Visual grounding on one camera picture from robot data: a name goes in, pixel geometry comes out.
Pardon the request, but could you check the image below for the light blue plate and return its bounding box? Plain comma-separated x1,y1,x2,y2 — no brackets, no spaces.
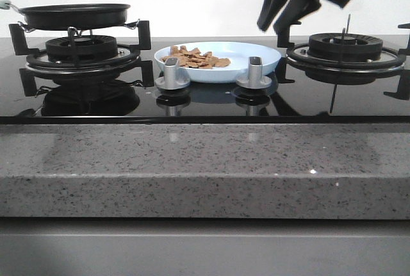
154,41,283,84

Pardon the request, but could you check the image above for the pile of brown meat pieces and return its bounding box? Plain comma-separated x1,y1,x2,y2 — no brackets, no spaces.
160,45,231,69

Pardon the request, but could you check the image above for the black frying pan green handle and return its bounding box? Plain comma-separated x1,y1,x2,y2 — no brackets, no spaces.
1,0,130,31

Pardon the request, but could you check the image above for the right black gas burner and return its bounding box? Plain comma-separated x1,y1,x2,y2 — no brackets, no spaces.
307,33,383,61

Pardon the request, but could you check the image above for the black gas burner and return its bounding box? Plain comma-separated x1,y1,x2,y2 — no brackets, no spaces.
307,33,383,61
45,35,118,63

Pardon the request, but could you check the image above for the silver right stove knob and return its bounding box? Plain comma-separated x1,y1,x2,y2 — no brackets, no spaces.
236,56,272,90

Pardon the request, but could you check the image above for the silver stove knob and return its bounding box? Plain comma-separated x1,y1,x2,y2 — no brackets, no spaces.
236,56,272,90
155,57,190,90

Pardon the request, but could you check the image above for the black glass cooktop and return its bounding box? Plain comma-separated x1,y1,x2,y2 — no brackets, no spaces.
1,38,409,125

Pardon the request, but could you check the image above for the silver left stove knob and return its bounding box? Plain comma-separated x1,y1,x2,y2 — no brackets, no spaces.
155,57,190,90

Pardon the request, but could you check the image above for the left black pan support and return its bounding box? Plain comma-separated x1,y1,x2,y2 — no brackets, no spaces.
9,20,151,97

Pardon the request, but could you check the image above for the left black gas burner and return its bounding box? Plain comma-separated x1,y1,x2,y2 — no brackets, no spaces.
45,35,118,63

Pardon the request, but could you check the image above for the wire pan reducer ring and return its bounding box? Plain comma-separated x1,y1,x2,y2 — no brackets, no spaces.
17,19,142,38

